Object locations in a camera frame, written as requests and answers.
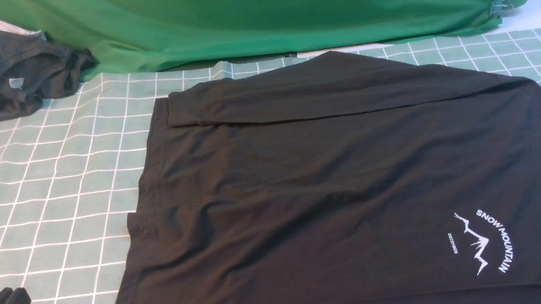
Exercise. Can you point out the dark gray long-sleeved shirt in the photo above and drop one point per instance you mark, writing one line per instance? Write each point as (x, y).
(344, 179)

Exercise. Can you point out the green checkered tablecloth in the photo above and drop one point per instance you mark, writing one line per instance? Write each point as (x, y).
(68, 177)

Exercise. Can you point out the crumpled dark gray garment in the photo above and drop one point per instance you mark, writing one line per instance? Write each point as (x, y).
(33, 69)

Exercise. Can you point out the white cloth in pile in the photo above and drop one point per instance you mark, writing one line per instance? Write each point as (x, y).
(14, 29)

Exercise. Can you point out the green backdrop cloth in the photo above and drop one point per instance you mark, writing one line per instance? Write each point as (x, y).
(131, 36)

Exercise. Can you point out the metal binder clip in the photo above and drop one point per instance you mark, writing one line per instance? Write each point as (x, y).
(499, 8)

